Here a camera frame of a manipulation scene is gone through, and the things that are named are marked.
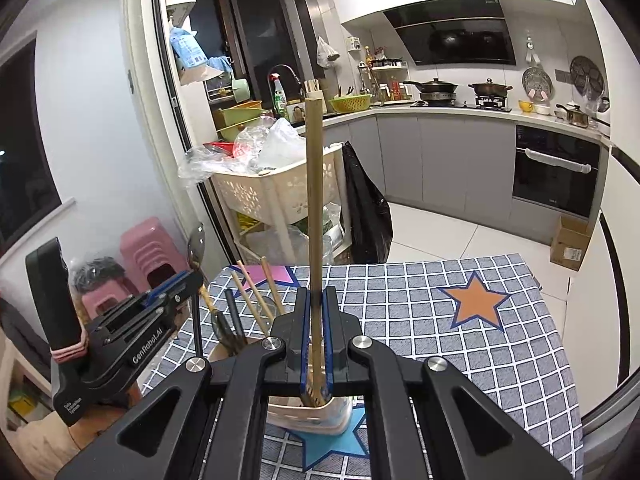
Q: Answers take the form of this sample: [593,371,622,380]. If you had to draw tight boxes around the white hanging plastic bag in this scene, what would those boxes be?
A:
[316,36,341,70]

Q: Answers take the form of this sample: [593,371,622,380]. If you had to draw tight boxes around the round steel tray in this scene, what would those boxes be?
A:
[522,66,554,102]

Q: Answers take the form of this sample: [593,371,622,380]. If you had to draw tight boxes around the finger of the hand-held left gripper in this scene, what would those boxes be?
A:
[141,270,198,305]
[149,274,206,318]

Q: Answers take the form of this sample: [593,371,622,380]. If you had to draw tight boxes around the grey checked star tablecloth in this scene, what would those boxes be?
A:
[140,255,586,480]

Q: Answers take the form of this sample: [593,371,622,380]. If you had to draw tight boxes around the green plastic colander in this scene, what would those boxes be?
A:
[328,94,374,114]

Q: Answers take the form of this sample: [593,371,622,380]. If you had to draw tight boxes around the tall pink plastic stool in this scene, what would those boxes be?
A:
[120,216,179,292]

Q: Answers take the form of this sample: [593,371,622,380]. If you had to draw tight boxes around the black plastic bag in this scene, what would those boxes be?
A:
[341,141,394,265]

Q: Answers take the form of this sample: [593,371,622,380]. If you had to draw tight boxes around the built-in black oven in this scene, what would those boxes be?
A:
[511,125,601,220]

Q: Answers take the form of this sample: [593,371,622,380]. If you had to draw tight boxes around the kitchen base cabinets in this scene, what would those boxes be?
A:
[297,110,518,241]

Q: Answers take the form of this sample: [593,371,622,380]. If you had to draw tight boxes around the white spray bottle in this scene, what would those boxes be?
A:
[270,72,289,119]

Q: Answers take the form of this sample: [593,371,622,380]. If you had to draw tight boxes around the round dark moulded pan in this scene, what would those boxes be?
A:
[570,55,606,97]

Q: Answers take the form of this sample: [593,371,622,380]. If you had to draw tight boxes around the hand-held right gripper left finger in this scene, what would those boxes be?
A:
[55,286,313,480]

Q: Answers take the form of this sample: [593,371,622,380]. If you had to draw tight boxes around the black wok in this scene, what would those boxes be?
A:
[402,77,459,106]

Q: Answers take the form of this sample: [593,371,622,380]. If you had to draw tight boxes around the spice rack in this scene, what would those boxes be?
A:
[369,57,409,103]

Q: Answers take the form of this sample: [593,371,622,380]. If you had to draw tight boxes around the small steel pot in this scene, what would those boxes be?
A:
[556,102,592,129]

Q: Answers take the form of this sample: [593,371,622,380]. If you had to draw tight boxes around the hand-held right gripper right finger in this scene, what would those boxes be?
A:
[321,286,573,480]

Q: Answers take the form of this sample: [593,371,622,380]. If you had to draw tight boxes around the cardboard box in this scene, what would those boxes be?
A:
[550,215,594,272]

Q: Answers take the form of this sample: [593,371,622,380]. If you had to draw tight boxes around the black lidded pot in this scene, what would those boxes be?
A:
[467,78,514,99]

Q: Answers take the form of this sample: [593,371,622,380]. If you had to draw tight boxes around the dark crumpled bag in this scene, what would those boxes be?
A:
[70,257,126,293]

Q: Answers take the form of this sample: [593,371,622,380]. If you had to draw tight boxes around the green plastic basin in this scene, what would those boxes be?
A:
[216,101,272,144]

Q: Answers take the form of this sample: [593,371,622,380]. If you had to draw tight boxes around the black range hood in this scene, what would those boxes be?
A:
[382,0,517,67]

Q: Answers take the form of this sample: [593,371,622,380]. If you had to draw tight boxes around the person's left forearm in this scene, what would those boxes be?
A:
[50,385,143,453]

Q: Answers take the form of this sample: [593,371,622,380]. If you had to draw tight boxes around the beige basket cart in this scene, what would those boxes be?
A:
[210,142,352,267]

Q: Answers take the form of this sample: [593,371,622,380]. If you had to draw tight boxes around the low pink plastic stool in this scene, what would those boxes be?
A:
[80,277,142,320]

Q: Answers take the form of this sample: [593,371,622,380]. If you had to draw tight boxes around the blue patterned bag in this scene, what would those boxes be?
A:
[170,27,209,86]

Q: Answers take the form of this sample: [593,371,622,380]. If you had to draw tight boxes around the gas stove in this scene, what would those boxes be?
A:
[412,94,513,112]

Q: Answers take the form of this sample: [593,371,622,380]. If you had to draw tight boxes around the beige plastic utensil holder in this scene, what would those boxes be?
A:
[207,335,351,438]

